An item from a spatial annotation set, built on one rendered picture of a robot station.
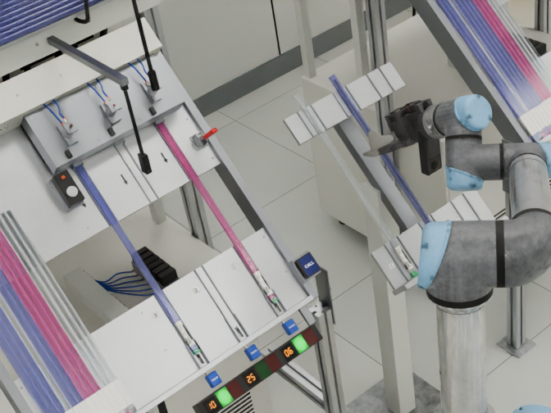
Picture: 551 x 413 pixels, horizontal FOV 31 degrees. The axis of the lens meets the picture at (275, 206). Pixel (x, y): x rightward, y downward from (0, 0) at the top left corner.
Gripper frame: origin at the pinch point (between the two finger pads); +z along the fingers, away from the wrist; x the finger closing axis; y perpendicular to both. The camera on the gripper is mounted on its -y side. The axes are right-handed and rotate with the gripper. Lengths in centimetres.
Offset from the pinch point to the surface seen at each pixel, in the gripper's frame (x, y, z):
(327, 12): -138, 33, 205
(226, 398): 61, -32, 7
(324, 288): 26.1, -23.9, 11.3
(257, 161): -54, -8, 173
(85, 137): 59, 33, 16
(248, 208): 32.3, 1.0, 15.6
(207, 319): 56, -15, 10
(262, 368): 51, -31, 8
